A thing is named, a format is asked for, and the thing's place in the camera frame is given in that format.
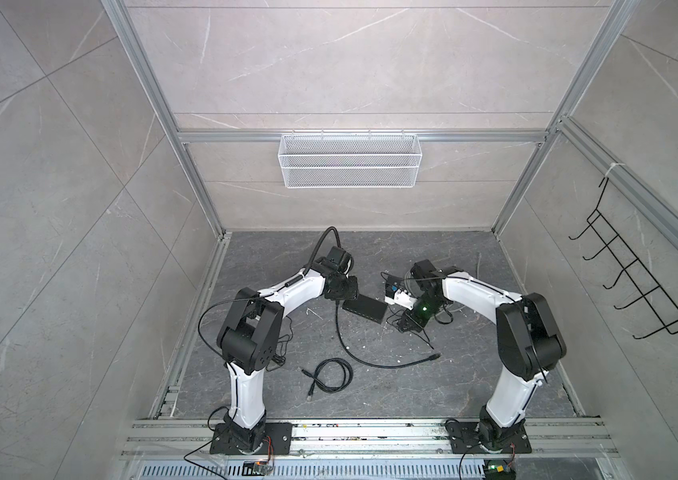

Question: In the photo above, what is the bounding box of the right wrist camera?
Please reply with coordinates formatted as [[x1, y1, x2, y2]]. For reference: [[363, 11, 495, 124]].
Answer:
[[384, 285, 417, 310]]

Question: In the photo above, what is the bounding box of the black wire hook rack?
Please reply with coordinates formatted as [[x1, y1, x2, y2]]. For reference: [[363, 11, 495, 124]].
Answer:
[[568, 178, 678, 340]]

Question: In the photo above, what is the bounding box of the white wire mesh basket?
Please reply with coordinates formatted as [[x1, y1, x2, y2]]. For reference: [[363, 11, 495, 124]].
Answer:
[[278, 133, 423, 189]]

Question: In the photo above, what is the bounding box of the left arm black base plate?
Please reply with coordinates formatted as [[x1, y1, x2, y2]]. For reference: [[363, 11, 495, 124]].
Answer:
[[209, 422, 293, 455]]

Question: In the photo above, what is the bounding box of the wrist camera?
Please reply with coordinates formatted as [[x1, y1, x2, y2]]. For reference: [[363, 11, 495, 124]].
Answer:
[[384, 285, 417, 310], [325, 246, 353, 274]]

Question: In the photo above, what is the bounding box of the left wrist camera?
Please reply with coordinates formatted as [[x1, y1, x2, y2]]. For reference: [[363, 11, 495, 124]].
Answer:
[[325, 246, 353, 274]]

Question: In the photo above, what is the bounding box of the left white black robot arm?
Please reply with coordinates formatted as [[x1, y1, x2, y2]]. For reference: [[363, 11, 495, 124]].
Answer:
[[216, 226, 359, 443]]

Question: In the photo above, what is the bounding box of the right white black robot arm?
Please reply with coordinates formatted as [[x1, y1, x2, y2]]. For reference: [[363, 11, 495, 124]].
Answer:
[[385, 260, 567, 452]]

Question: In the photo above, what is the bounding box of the black power adapter with cable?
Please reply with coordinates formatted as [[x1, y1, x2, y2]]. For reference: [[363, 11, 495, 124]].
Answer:
[[379, 271, 454, 352]]

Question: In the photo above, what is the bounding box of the ribbed black network switch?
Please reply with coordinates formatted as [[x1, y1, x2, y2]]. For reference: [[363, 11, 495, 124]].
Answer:
[[342, 294, 387, 324]]

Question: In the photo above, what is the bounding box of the long black ethernet cable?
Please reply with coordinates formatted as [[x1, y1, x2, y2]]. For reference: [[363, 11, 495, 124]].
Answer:
[[334, 299, 442, 370]]

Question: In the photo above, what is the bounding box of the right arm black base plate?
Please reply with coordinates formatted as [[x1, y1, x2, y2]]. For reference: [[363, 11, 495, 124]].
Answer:
[[444, 419, 532, 454]]

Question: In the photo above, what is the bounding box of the coiled short black cable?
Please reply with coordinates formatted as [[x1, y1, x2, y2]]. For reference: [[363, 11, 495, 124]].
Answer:
[[301, 357, 355, 402]]

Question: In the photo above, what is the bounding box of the aluminium mounting rail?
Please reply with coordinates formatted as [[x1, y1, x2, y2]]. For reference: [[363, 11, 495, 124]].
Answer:
[[119, 417, 619, 459]]

